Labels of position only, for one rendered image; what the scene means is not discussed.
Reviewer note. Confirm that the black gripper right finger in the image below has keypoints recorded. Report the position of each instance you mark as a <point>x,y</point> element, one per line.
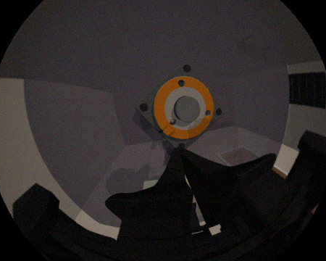
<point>214,185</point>

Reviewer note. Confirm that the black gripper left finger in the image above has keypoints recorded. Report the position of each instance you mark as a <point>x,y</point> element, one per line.
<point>170,197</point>

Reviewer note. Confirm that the orange round plate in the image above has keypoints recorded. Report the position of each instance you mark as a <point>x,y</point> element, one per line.
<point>164,110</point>

